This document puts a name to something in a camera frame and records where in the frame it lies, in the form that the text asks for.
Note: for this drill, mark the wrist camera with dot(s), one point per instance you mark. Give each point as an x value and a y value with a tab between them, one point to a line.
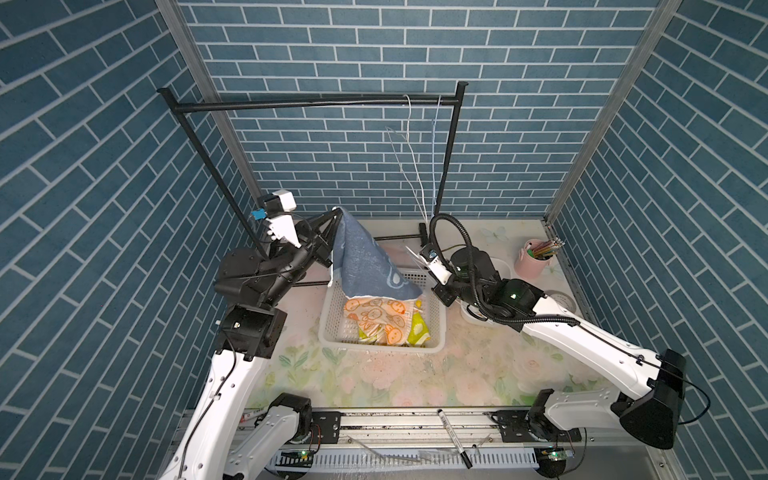
445	273
275	211

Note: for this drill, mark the pink metal pen bucket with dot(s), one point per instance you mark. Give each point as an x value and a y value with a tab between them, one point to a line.
527	267

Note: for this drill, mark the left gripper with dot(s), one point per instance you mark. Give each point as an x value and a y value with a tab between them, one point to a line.
322	245

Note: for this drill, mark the orange bunny towel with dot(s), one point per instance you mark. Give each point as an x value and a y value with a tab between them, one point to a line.
376	308

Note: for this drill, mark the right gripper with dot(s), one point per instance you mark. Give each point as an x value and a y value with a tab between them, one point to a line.
443	296

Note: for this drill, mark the black clothes rack frame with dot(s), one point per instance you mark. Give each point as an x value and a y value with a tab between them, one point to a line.
180	112

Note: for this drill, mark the black marker on rail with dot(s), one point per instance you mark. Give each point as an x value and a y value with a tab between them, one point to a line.
454	439

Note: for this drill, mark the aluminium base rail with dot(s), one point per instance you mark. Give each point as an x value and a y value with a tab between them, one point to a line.
372	441

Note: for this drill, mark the roll of tape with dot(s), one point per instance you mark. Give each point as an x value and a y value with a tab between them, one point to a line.
564	300

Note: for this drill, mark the white perforated plastic basket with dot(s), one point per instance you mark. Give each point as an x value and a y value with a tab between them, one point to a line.
338	332

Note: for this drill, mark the bundle of coloured pencils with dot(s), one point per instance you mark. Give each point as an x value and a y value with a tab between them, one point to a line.
546	249

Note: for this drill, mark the light blue wire hanger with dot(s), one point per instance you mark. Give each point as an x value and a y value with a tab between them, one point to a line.
433	156

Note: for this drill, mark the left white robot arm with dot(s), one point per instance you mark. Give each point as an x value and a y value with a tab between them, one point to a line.
253	282

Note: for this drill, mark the blue bear towel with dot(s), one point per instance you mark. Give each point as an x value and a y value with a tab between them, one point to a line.
363	268

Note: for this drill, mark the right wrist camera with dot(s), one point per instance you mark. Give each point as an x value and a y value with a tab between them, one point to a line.
445	273

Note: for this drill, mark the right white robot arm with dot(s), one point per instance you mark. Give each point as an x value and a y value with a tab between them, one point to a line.
646	392

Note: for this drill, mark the yellow green towel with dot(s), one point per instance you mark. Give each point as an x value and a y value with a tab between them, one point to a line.
395	331

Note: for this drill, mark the white wire hanger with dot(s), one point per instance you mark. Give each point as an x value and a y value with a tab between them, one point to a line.
407	162
427	258

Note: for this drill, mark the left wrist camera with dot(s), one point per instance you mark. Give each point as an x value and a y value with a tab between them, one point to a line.
275	211

